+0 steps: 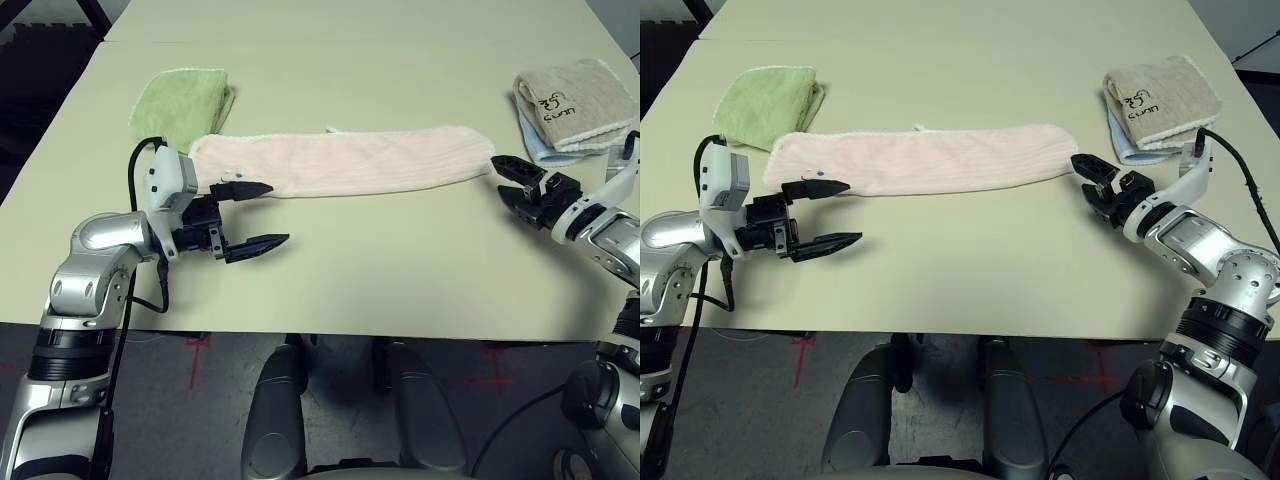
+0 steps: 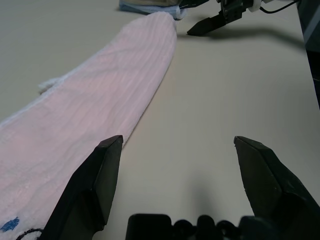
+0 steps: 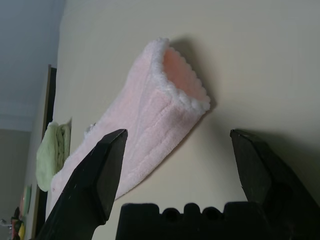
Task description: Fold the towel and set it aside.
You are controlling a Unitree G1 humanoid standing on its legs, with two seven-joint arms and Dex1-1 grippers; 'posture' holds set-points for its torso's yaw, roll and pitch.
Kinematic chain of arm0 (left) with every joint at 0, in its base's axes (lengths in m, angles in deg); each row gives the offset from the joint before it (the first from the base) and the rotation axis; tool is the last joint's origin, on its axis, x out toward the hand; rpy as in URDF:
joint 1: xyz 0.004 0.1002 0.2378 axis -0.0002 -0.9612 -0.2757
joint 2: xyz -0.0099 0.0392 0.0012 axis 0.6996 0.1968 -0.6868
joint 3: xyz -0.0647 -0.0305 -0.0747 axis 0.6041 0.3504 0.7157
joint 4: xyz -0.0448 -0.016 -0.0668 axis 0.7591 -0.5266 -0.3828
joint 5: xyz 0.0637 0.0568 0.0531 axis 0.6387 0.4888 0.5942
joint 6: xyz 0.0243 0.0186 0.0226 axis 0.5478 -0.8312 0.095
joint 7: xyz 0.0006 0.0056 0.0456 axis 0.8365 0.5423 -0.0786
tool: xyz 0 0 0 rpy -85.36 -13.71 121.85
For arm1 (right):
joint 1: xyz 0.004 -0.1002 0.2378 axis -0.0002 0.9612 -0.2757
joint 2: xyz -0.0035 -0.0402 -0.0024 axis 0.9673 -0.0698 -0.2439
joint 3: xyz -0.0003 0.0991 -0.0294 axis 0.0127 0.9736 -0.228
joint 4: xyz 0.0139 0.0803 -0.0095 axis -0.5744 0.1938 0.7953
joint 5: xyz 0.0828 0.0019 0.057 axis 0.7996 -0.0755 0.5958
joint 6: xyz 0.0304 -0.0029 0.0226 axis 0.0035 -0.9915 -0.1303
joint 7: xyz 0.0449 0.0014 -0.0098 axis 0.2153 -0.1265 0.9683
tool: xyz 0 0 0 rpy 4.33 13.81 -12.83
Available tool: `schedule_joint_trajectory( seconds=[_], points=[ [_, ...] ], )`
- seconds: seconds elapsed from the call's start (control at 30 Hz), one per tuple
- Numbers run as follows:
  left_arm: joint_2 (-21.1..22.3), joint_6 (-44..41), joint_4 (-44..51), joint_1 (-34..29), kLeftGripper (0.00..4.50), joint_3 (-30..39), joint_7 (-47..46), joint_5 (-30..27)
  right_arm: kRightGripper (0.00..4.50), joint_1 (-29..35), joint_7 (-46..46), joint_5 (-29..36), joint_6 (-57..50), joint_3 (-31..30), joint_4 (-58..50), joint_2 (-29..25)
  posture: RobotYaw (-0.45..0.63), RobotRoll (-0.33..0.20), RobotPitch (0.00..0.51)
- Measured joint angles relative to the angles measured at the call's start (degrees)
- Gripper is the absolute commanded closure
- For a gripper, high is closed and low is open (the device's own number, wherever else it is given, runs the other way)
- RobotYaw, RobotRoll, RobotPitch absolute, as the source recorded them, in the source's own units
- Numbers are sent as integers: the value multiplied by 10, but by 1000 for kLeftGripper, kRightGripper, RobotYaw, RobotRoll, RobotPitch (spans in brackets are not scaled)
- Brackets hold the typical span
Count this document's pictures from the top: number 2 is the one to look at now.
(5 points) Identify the pink terry towel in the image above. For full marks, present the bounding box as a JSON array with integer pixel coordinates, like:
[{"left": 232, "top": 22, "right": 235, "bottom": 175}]
[{"left": 0, "top": 11, "right": 178, "bottom": 240}]

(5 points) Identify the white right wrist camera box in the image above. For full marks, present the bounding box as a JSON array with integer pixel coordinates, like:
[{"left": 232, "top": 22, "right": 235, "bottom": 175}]
[{"left": 247, "top": 0, "right": 270, "bottom": 12}]

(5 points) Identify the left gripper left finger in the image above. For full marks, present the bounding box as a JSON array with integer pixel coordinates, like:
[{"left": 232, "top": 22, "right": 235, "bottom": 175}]
[{"left": 41, "top": 134, "right": 125, "bottom": 240}]

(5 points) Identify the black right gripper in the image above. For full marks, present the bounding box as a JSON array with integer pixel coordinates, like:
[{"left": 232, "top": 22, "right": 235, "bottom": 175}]
[{"left": 178, "top": 0, "right": 253, "bottom": 36}]

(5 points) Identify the folded light blue towel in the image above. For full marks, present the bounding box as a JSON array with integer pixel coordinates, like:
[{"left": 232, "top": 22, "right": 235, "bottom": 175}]
[{"left": 118, "top": 0, "right": 187, "bottom": 21}]

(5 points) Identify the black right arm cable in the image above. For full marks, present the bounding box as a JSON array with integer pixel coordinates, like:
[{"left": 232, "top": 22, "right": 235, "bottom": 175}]
[{"left": 259, "top": 0, "right": 301, "bottom": 15}]

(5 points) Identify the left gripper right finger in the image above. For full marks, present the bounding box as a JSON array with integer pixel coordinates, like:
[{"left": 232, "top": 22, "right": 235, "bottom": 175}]
[{"left": 233, "top": 135, "right": 320, "bottom": 240}]

